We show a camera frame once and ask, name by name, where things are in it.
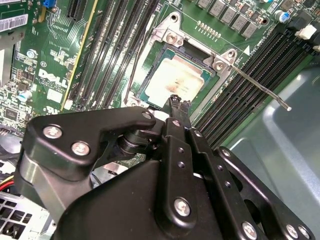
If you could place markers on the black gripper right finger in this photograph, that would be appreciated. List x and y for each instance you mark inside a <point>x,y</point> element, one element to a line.
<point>211,160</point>

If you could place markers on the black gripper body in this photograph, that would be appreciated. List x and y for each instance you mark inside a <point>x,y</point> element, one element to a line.
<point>112,212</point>

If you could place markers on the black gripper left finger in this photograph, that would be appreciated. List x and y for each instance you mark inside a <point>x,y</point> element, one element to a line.
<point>75,130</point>

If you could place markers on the metal locking lever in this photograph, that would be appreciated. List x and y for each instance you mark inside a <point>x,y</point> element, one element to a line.
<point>133,75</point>
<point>250,79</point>

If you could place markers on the silver green CPU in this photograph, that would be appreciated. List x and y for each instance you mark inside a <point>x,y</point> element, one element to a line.
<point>172,80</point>

